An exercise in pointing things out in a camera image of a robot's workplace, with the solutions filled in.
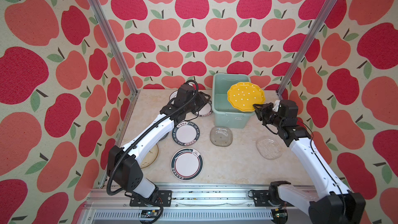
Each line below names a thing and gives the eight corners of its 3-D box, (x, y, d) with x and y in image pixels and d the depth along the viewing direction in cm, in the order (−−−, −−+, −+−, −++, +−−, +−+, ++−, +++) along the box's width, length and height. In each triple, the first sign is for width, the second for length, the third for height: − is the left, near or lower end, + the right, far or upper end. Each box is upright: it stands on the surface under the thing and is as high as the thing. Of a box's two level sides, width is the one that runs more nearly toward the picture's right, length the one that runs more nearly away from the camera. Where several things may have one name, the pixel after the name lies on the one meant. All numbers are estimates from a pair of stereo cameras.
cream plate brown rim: (139, 167, 86) (137, 165, 84) (156, 146, 94) (155, 143, 92) (147, 172, 84) (145, 170, 82) (163, 150, 93) (162, 148, 90)
